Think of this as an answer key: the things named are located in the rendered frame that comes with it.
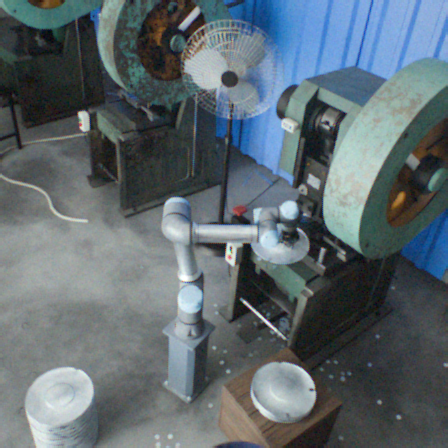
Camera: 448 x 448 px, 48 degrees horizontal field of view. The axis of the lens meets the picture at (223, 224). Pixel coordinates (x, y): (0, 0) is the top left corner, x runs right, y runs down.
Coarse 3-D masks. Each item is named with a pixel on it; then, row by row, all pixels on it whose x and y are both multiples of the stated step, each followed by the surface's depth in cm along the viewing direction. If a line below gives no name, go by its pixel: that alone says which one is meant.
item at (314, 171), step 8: (320, 152) 242; (312, 160) 236; (320, 160) 236; (304, 168) 242; (312, 168) 238; (320, 168) 234; (304, 176) 244; (312, 176) 240; (320, 176) 236; (304, 184) 246; (312, 184) 242; (320, 184) 238; (304, 192) 246; (312, 192) 244; (304, 200) 246; (312, 200) 244; (304, 208) 248; (312, 208) 243; (320, 208) 243; (320, 216) 247
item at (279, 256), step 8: (280, 224) 257; (280, 232) 253; (304, 240) 249; (256, 248) 243; (264, 248) 243; (280, 248) 243; (288, 248) 243; (296, 248) 244; (304, 248) 245; (264, 256) 239; (272, 256) 240; (280, 256) 240; (288, 256) 240; (296, 256) 240
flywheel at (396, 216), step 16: (432, 128) 200; (416, 160) 193; (432, 160) 195; (400, 176) 202; (416, 176) 197; (432, 176) 195; (400, 192) 213; (416, 192) 224; (432, 192) 228; (400, 208) 222; (416, 208) 228; (400, 224) 223
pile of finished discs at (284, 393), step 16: (272, 368) 235; (288, 368) 236; (256, 384) 228; (272, 384) 228; (288, 384) 228; (304, 384) 230; (256, 400) 221; (272, 400) 222; (288, 400) 222; (304, 400) 223; (272, 416) 217; (288, 416) 218; (304, 416) 219
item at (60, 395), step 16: (64, 368) 235; (32, 384) 227; (48, 384) 228; (64, 384) 228; (80, 384) 229; (32, 400) 221; (48, 400) 221; (64, 400) 222; (80, 400) 223; (32, 416) 215; (48, 416) 216; (64, 416) 216
